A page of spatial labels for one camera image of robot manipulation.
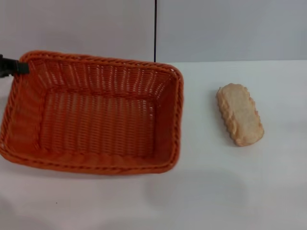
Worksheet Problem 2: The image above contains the orange woven plastic basket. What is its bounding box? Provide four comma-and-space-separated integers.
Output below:
0, 50, 185, 175

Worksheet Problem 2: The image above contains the oblong bread piece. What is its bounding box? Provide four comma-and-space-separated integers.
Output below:
216, 82, 265, 147

